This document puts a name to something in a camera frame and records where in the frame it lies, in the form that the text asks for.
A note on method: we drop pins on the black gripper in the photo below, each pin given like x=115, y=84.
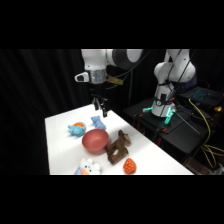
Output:
x=98, y=90

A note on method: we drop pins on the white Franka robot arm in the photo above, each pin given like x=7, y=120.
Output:
x=173, y=70

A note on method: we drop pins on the pink bowl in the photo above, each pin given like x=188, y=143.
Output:
x=95, y=141

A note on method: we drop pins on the blue plush with orange patch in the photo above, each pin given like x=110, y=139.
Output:
x=77, y=128

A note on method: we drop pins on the white plush unicorn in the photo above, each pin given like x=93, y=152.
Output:
x=89, y=166

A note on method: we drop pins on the black curtain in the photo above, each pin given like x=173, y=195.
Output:
x=36, y=86

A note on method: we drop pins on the black robot stand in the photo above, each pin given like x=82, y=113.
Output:
x=181, y=133

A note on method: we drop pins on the black laptop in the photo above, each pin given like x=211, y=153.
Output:
x=202, y=95

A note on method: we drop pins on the small yellow object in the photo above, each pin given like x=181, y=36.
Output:
x=217, y=108

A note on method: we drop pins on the white crumpled object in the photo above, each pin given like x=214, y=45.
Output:
x=219, y=170

